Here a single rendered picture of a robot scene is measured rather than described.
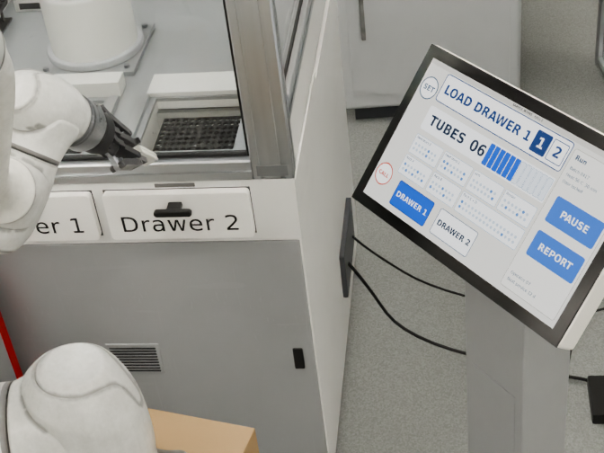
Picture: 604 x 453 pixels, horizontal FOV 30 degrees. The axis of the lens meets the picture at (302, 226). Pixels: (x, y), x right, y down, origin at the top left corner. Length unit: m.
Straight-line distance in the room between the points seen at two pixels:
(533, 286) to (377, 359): 1.37
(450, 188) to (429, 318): 1.33
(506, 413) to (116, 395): 0.89
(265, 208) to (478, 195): 0.50
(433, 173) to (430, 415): 1.13
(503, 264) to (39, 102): 0.76
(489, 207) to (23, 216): 0.74
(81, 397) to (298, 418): 1.12
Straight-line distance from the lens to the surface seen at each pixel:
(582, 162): 1.78
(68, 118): 1.81
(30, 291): 2.47
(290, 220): 2.20
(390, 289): 3.31
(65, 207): 2.27
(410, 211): 1.95
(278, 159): 2.12
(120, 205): 2.23
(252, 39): 1.99
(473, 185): 1.88
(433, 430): 2.92
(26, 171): 1.77
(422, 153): 1.96
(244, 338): 2.43
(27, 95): 1.76
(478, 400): 2.25
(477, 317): 2.10
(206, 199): 2.18
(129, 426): 1.58
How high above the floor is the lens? 2.17
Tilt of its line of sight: 37 degrees down
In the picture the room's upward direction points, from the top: 7 degrees counter-clockwise
